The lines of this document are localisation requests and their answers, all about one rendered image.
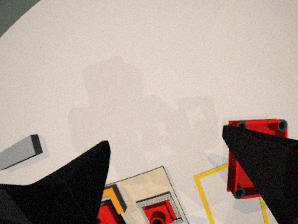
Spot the yellow rectangular outline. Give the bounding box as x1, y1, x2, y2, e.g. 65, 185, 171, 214
193, 163, 269, 224

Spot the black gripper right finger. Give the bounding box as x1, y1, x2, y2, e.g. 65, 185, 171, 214
222, 125, 298, 224

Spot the red hollow shell with corner bosses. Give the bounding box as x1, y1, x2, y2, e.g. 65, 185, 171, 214
227, 119, 287, 200

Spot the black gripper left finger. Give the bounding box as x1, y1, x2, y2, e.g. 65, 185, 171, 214
0, 140, 112, 224

